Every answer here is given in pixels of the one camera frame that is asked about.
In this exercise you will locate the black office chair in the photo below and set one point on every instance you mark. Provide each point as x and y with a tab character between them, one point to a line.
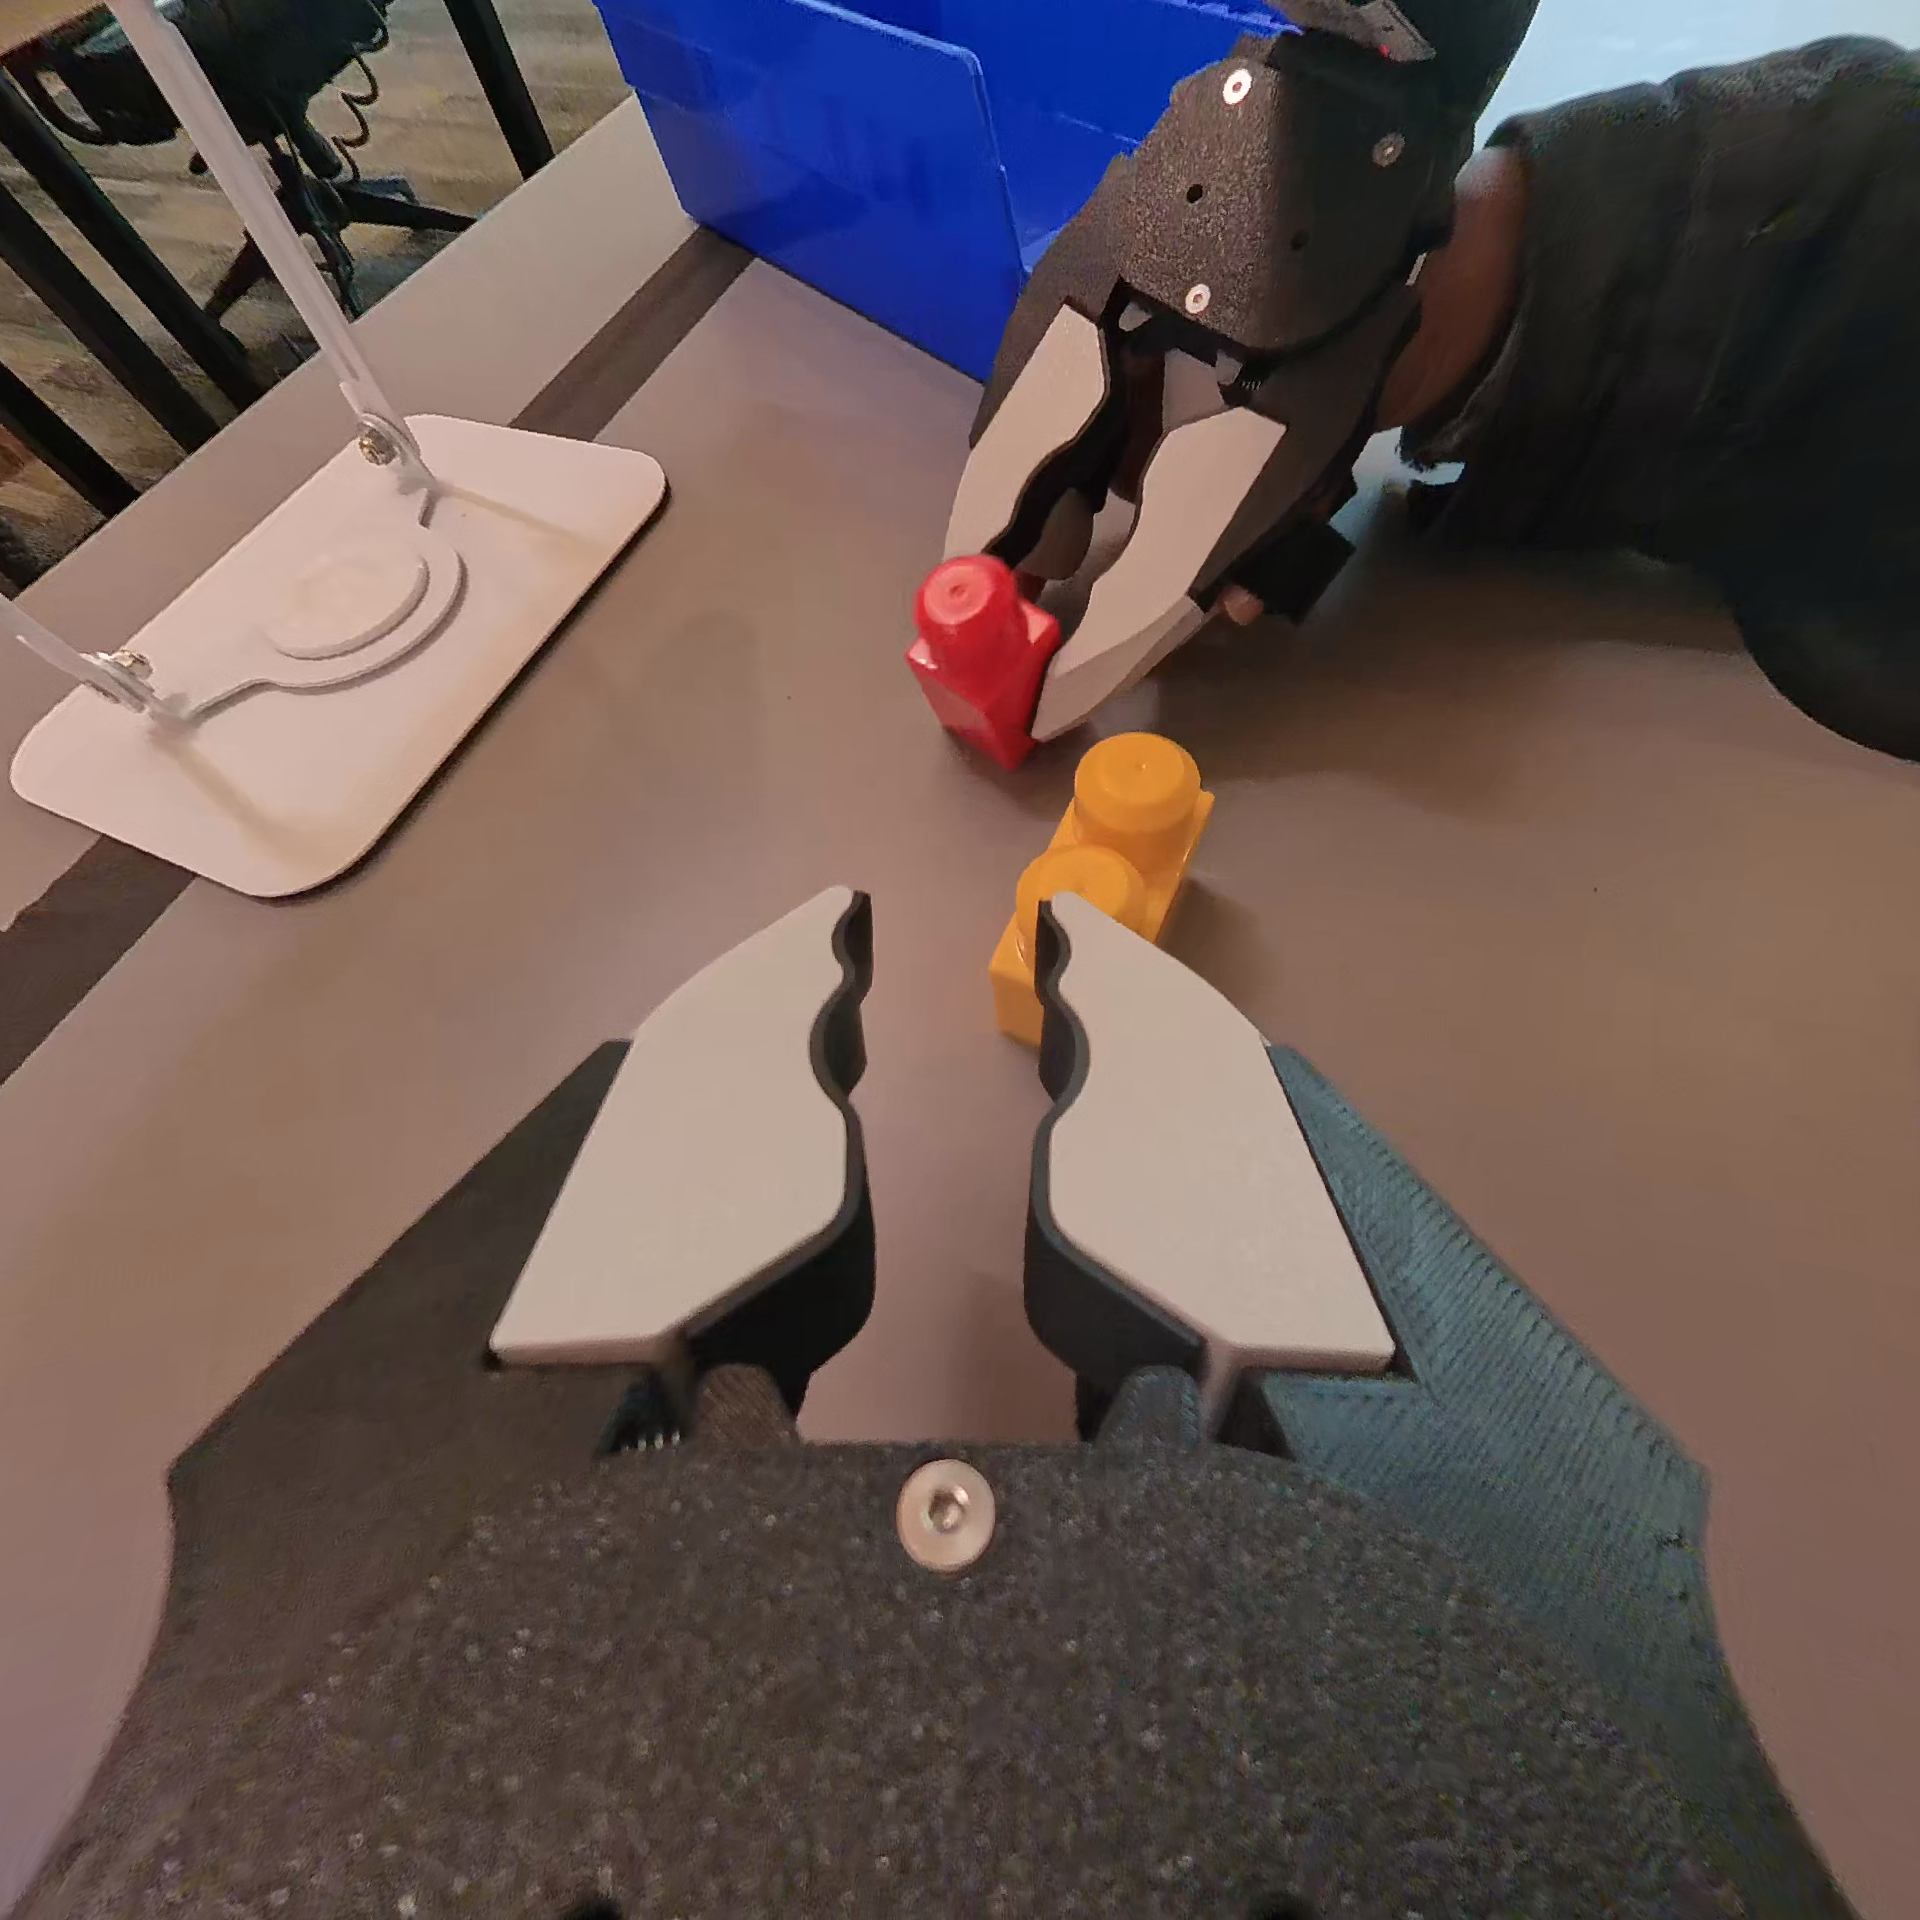
283	60

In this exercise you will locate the white document stand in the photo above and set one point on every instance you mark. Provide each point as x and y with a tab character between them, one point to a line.
450	600

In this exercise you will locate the person's right forearm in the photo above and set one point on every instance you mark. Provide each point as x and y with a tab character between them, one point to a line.
1696	300

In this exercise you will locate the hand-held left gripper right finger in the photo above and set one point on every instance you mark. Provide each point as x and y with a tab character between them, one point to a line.
1200	1199

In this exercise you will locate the yellow two-stud block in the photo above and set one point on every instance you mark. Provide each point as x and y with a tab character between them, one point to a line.
1133	810

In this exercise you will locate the blue plastic bin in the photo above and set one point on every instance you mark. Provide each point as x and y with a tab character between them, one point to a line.
840	149

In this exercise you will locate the red single-stud block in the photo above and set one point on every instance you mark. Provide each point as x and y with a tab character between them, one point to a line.
975	662

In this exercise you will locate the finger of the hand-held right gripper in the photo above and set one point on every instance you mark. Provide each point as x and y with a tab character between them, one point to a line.
1200	495
1035	406

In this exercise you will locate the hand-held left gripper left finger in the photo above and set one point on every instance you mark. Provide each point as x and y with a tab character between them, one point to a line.
692	1185

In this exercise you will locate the person's right hand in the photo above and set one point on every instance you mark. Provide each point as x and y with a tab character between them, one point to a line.
1462	256

